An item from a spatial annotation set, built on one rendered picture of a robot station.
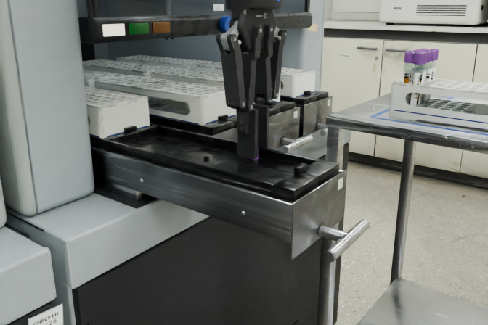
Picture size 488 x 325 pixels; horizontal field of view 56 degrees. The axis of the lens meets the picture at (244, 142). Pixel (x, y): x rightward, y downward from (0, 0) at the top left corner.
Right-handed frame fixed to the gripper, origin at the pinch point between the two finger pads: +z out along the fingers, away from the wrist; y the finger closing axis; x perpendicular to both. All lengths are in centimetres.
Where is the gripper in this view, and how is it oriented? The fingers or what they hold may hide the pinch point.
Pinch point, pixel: (253, 130)
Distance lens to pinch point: 65.4
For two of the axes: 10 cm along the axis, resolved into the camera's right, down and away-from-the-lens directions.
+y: -6.0, 2.3, -7.7
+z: 0.0, 9.6, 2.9
